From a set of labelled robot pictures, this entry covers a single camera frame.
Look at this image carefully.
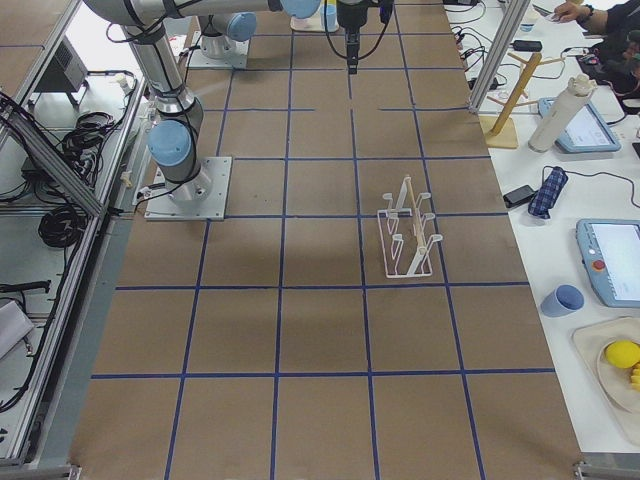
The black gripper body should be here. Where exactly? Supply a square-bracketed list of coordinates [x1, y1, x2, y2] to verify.
[336, 0, 371, 31]

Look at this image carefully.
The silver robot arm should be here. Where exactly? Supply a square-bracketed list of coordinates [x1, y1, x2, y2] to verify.
[198, 12, 257, 60]
[86, 1, 328, 203]

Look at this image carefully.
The blue cup on side table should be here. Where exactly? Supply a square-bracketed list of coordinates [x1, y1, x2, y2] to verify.
[540, 284, 584, 317]

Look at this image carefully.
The wooden mug tree stand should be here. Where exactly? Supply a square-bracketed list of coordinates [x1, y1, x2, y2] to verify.
[479, 52, 564, 149]

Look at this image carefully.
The white cylindrical bottle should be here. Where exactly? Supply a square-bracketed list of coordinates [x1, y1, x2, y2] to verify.
[528, 73, 597, 152]

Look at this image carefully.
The black phone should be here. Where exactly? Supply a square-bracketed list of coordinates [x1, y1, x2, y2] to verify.
[503, 185, 537, 209]

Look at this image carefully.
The blue plaid folded umbrella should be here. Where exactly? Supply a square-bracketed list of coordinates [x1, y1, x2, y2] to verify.
[528, 167, 568, 220]

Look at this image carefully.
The blue teach pendant far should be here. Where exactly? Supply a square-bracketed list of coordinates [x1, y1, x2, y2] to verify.
[555, 102, 621, 154]

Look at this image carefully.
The blue teach pendant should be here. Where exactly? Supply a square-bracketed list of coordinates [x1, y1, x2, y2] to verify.
[555, 102, 621, 154]
[575, 219, 639, 308]

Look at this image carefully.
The blue teach pendant near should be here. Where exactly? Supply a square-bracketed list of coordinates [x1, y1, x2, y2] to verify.
[575, 219, 639, 308]

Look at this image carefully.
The yellow lemon toy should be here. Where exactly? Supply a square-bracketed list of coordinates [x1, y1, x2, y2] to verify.
[604, 340, 640, 369]

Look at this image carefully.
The cream plate on side table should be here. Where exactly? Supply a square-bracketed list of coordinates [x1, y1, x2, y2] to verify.
[597, 341, 639, 413]

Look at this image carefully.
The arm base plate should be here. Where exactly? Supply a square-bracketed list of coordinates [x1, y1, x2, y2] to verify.
[144, 156, 232, 221]
[189, 36, 250, 70]

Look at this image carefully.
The white wire cup rack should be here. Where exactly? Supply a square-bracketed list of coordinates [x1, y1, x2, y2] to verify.
[376, 175, 443, 279]

